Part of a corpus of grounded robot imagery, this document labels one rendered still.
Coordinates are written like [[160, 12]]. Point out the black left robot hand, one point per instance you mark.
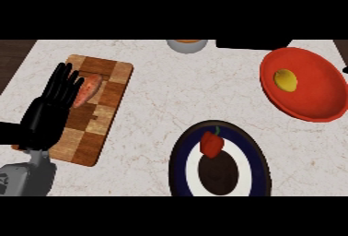
[[48, 113]]

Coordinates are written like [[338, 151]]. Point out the yellow lemon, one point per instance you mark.
[[285, 80]]

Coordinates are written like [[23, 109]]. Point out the red plate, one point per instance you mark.
[[304, 84]]

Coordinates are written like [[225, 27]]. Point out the grey cup with orange content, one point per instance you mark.
[[188, 46]]

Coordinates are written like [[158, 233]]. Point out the orange sweet potato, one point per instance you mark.
[[89, 89]]

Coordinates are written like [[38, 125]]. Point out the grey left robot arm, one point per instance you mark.
[[27, 178]]

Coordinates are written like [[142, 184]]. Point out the red bell pepper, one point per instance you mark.
[[212, 144]]

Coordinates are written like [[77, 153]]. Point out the navy and white bowl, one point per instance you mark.
[[220, 162]]

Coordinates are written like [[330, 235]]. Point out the checkered wooden cutting board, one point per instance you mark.
[[98, 116]]

